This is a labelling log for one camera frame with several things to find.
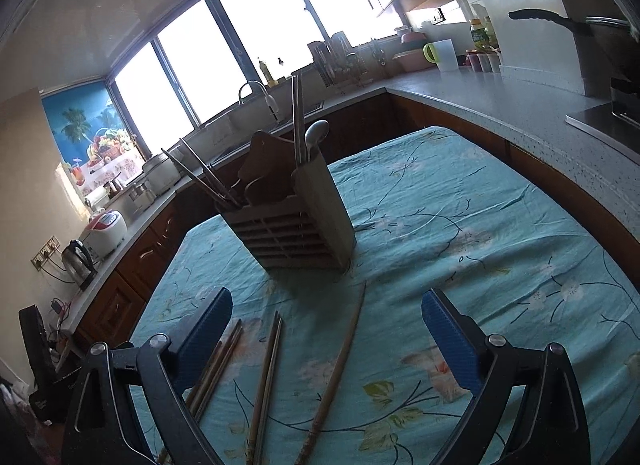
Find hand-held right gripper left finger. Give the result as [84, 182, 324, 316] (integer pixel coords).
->
[62, 287, 234, 465]

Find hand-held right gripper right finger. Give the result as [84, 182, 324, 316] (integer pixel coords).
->
[421, 288, 592, 465]

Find wooden utensil holder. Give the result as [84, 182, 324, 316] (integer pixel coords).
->
[220, 130, 357, 274]

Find metal fork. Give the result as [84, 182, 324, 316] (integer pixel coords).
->
[160, 147, 236, 210]

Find metal spoon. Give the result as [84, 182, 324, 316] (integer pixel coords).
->
[304, 120, 331, 162]

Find wooden lower kitchen cabinets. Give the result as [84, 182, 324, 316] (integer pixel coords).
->
[75, 90, 640, 346]

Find teal floral tablecloth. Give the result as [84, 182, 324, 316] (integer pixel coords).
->
[127, 125, 640, 465]

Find white pink rice cooker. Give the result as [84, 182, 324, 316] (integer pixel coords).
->
[80, 209, 126, 260]

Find steel electric kettle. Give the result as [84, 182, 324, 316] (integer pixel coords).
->
[61, 239, 99, 290]

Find small white appliance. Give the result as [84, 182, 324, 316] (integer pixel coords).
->
[127, 182, 153, 212]

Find black appliance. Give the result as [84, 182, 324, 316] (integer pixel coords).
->
[19, 305, 76, 423]

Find white round cooker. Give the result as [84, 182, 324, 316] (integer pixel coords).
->
[142, 152, 181, 194]

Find chrome kitchen faucet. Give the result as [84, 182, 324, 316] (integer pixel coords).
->
[238, 80, 281, 122]

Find grey kitchen countertop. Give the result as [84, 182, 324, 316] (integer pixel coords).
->
[57, 65, 640, 341]

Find gas stove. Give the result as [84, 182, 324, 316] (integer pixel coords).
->
[565, 78, 640, 166]

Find yellow dish soap bottle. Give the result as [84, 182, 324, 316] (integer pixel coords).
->
[257, 59, 279, 89]

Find white seasoning jar set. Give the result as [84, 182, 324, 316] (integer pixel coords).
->
[465, 48, 502, 73]

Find large kitchen window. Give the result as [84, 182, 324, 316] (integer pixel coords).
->
[107, 0, 416, 146]

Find dish drying rack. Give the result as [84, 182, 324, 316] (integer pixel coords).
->
[306, 31, 373, 91]

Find cooking oil bottle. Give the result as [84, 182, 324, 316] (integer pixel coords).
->
[469, 18, 493, 52]

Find black wok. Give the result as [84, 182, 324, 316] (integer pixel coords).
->
[509, 8, 640, 81]

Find charger with cables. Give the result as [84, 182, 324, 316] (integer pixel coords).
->
[50, 297, 76, 336]

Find wall power outlet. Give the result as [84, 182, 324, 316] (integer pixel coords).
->
[31, 237, 60, 271]

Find tropical fruit wall poster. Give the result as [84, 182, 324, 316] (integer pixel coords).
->
[41, 85, 147, 196]

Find white pitcher green handle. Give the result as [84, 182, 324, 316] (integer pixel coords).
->
[423, 38, 459, 72]

